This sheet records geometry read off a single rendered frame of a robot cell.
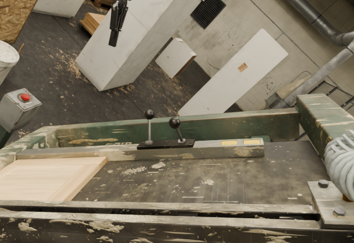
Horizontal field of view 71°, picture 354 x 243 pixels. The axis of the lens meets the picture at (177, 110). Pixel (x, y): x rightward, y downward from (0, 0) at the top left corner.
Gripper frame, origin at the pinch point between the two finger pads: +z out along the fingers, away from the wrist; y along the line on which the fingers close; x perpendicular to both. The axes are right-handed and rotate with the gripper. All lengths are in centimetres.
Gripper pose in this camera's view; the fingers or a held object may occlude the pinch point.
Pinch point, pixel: (113, 38)
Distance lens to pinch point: 115.0
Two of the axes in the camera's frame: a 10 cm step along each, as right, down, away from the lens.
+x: -9.3, -3.5, 0.5
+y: 1.8, -3.5, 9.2
